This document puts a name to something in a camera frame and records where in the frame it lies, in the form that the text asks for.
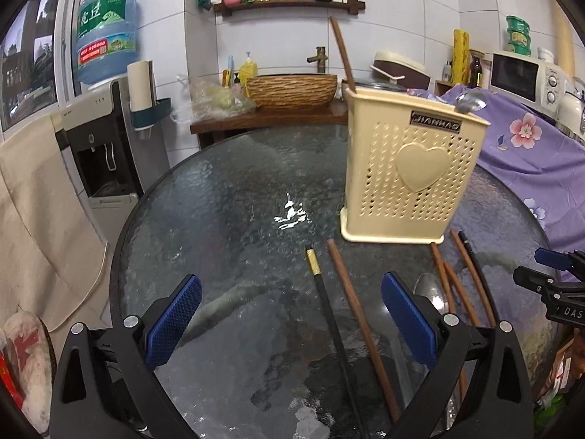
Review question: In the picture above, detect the paper cup dispenser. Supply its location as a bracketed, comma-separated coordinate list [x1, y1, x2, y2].
[127, 60, 156, 131]

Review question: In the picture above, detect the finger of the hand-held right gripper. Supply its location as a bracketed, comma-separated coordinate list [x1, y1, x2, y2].
[513, 264, 585, 303]
[535, 247, 585, 270]

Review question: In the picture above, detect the bamboo style faucet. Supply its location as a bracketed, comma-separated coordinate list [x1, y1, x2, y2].
[307, 46, 328, 74]

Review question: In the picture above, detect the beige cloth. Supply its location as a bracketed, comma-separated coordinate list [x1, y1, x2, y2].
[0, 114, 110, 332]

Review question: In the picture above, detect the cream plastic utensil holder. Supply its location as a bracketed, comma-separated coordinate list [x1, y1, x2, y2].
[339, 86, 492, 244]

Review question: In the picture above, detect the white and red bag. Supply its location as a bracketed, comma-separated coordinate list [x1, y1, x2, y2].
[0, 313, 53, 435]

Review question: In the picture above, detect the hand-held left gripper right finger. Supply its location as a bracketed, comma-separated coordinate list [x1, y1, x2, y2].
[381, 272, 535, 439]

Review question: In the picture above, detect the brown wooden chopstick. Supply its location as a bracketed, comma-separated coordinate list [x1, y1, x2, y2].
[327, 239, 402, 424]
[444, 263, 480, 329]
[450, 229, 497, 327]
[430, 243, 458, 317]
[330, 16, 358, 94]

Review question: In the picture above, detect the window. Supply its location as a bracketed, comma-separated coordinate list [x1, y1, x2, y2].
[0, 0, 63, 132]

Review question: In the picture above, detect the black chopstick with gold tip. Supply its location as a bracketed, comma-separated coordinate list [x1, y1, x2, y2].
[305, 248, 372, 439]

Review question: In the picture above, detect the clear plastic bag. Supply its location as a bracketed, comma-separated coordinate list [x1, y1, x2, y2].
[171, 75, 257, 124]

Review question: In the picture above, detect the white frying pan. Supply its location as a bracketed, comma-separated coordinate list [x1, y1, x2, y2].
[354, 50, 431, 99]

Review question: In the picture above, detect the green container stack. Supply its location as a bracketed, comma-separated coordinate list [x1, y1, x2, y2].
[505, 15, 531, 54]

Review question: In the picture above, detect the purple floral cloth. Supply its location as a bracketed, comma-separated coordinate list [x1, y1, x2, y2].
[407, 83, 585, 284]

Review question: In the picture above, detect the white kettle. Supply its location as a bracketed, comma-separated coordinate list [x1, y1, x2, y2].
[555, 78, 585, 134]

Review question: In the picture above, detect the blue water bottle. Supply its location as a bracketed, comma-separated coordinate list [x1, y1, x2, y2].
[75, 0, 139, 85]

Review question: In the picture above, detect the white water dispenser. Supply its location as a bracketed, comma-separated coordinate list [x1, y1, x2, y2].
[54, 78, 151, 257]

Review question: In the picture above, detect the yellow roll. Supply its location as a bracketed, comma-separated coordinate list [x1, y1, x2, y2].
[452, 29, 471, 87]

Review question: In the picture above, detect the yellow pump bottle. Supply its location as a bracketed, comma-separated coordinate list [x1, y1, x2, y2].
[238, 51, 258, 87]

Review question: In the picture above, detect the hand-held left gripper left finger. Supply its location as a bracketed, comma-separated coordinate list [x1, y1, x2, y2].
[49, 273, 203, 439]

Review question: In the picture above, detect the black chopstick with silver tip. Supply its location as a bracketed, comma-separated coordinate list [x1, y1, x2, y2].
[458, 231, 497, 325]

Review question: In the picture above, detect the woven basin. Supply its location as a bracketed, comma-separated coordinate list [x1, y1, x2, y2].
[246, 74, 339, 110]

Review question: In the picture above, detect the wooden counter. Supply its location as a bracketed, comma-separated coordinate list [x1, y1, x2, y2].
[189, 100, 350, 148]

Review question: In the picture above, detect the metal spoon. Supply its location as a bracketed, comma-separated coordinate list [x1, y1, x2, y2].
[452, 90, 489, 115]
[412, 273, 458, 325]

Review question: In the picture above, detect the white microwave oven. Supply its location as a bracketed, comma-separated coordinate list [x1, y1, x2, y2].
[490, 51, 567, 116]

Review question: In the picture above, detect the teal wall holder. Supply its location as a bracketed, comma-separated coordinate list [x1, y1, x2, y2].
[131, 97, 171, 128]

